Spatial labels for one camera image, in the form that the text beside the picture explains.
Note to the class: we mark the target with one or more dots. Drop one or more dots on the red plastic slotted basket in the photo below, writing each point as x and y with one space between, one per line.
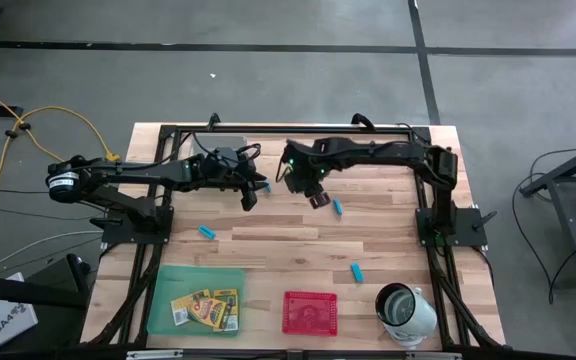
309 314

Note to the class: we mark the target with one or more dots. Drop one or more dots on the black metal side table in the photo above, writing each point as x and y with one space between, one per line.
568 200

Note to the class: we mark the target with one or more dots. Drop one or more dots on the yellow green crayon box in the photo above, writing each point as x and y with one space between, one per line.
208 311
180 307
230 307

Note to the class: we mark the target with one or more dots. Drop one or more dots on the teal translucent plastic bin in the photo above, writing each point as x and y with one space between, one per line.
160 300

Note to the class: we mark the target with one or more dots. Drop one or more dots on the blue eraser with groove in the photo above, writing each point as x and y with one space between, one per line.
207 232

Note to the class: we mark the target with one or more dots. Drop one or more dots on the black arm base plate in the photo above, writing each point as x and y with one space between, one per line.
118 232
468 225

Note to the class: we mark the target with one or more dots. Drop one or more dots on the black aluminium table frame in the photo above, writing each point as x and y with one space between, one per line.
318 130

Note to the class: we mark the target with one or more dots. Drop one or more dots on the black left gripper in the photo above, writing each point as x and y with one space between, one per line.
228 170

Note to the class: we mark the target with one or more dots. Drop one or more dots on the black equipment case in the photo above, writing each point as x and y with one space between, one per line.
53 280

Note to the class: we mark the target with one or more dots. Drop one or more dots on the white mug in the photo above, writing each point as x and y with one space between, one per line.
420 317

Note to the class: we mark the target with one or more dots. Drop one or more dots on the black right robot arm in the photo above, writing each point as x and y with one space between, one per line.
393 150

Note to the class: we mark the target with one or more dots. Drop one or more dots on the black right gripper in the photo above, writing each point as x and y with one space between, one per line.
303 167

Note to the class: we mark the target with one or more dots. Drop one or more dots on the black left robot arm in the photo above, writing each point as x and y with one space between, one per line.
133 172

